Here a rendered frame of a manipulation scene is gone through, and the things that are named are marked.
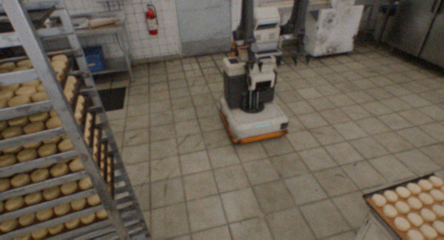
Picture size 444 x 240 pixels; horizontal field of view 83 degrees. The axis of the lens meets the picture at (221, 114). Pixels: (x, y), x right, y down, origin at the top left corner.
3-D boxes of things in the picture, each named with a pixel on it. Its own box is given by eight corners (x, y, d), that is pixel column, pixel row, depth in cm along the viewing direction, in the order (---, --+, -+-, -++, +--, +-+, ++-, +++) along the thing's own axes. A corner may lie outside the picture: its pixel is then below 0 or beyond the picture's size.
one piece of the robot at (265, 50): (247, 65, 233) (247, 42, 221) (275, 61, 238) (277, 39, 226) (253, 73, 220) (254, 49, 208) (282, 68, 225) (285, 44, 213)
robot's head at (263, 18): (248, 18, 217) (253, 6, 203) (271, 15, 221) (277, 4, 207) (252, 32, 214) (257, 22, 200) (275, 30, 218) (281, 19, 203)
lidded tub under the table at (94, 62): (78, 73, 395) (72, 57, 380) (83, 62, 433) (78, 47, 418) (104, 69, 403) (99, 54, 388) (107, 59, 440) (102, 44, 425)
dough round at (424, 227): (434, 242, 92) (437, 239, 91) (417, 235, 95) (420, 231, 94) (435, 232, 95) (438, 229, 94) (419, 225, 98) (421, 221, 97)
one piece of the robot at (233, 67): (223, 106, 309) (220, 39, 262) (265, 99, 319) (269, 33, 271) (230, 122, 282) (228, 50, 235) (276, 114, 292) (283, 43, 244)
